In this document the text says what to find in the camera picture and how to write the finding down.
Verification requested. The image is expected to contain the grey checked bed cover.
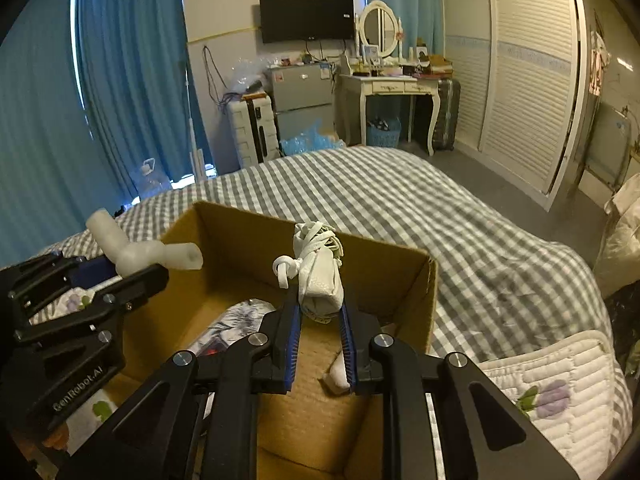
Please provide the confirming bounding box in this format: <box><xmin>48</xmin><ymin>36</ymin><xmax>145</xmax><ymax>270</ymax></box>
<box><xmin>29</xmin><ymin>145</ymin><xmax>614</xmax><ymax>363</ymax></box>

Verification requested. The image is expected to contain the dark suitcase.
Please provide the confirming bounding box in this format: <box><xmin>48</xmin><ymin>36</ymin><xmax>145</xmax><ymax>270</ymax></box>
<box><xmin>432</xmin><ymin>78</ymin><xmax>461</xmax><ymax>151</ymax></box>

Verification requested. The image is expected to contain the blue laundry basket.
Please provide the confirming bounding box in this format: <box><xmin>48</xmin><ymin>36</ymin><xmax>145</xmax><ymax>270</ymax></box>
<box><xmin>367</xmin><ymin>118</ymin><xmax>401</xmax><ymax>148</ymax></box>

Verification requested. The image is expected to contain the clear plastic bag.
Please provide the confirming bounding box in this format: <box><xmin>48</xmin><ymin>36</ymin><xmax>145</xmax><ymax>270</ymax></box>
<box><xmin>227</xmin><ymin>58</ymin><xmax>269</xmax><ymax>94</ymax></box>

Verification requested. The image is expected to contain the clear water jug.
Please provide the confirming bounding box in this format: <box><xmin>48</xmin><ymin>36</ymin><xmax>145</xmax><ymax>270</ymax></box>
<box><xmin>134</xmin><ymin>158</ymin><xmax>172</xmax><ymax>200</ymax></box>

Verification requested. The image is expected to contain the white dressing table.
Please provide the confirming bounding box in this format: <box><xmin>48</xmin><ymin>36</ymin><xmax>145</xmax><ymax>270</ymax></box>
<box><xmin>336</xmin><ymin>72</ymin><xmax>443</xmax><ymax>157</ymax></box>

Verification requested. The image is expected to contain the left teal curtain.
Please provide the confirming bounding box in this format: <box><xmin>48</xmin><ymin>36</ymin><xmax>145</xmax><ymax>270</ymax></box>
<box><xmin>1</xmin><ymin>0</ymin><xmax>213</xmax><ymax>265</ymax></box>

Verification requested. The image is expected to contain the black wall television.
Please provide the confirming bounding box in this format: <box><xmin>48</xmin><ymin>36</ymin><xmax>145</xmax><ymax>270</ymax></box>
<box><xmin>259</xmin><ymin>0</ymin><xmax>355</xmax><ymax>44</ymax></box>

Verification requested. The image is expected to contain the oval vanity mirror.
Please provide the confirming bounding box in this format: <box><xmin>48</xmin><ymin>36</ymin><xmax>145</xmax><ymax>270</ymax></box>
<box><xmin>356</xmin><ymin>0</ymin><xmax>401</xmax><ymax>58</ymax></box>

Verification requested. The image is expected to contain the white sliding wardrobe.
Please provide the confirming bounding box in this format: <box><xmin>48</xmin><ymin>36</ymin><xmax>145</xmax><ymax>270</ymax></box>
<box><xmin>442</xmin><ymin>0</ymin><xmax>588</xmax><ymax>209</ymax></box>

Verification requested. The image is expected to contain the floral tissue box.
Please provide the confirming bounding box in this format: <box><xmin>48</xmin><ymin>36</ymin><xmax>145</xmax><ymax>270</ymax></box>
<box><xmin>189</xmin><ymin>299</ymin><xmax>276</xmax><ymax>356</ymax></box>

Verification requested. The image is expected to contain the brown cardboard box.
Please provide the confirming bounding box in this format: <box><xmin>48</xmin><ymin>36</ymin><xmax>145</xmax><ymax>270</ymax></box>
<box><xmin>102</xmin><ymin>199</ymin><xmax>440</xmax><ymax>480</ymax></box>

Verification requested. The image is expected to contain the white bone-shaped plush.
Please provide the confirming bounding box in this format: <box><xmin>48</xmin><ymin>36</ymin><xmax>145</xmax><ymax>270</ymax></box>
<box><xmin>86</xmin><ymin>209</ymin><xmax>204</xmax><ymax>278</ymax></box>

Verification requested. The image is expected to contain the white sock bundle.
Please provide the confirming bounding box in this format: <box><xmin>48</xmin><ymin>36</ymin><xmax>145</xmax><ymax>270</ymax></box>
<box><xmin>272</xmin><ymin>221</ymin><xmax>344</xmax><ymax>324</ymax></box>

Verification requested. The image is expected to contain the cream plush toy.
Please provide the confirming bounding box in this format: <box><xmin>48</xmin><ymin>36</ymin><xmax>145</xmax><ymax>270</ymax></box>
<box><xmin>321</xmin><ymin>352</ymin><xmax>350</xmax><ymax>396</ymax></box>

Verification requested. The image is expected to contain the white suitcase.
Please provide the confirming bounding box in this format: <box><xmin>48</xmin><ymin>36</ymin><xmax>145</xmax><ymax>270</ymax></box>
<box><xmin>227</xmin><ymin>93</ymin><xmax>280</xmax><ymax>169</ymax></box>

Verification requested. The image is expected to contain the blue plastic bag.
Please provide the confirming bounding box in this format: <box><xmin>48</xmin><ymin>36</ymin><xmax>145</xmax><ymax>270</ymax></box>
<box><xmin>280</xmin><ymin>122</ymin><xmax>347</xmax><ymax>156</ymax></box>

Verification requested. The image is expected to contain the small grey refrigerator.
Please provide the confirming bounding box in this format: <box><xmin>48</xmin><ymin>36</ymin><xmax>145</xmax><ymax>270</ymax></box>
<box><xmin>268</xmin><ymin>63</ymin><xmax>335</xmax><ymax>141</ymax></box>

